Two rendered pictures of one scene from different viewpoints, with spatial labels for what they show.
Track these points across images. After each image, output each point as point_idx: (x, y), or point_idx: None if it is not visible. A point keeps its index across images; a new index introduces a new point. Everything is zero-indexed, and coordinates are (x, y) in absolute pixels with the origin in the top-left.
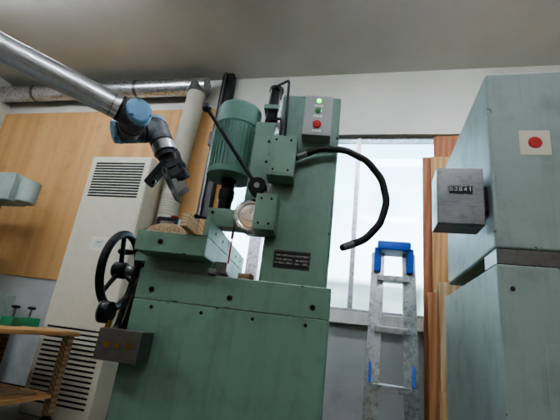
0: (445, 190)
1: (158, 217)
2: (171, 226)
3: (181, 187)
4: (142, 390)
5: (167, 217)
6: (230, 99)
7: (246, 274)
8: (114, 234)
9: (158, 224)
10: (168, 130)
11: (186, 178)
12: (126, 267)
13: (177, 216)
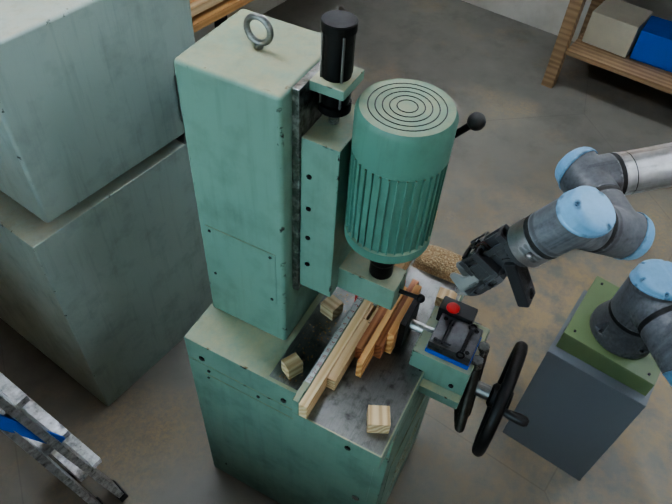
0: None
1: (476, 309)
2: (445, 249)
3: (462, 268)
4: None
5: (463, 303)
6: (440, 89)
7: (334, 296)
8: (525, 343)
9: (459, 255)
10: (544, 206)
11: (464, 268)
12: (492, 386)
13: (450, 302)
